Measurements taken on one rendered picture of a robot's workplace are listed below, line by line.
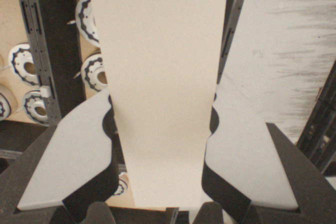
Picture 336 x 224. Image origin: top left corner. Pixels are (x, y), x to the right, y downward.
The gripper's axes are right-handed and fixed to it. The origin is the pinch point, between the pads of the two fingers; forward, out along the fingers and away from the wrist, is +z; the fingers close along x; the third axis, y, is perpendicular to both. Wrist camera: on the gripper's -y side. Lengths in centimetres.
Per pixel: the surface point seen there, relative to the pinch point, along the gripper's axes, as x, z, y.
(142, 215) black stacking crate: -12, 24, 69
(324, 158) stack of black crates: 87, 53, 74
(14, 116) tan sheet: -43, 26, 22
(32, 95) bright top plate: -31.8, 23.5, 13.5
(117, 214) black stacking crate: -21, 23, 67
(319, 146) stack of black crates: 87, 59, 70
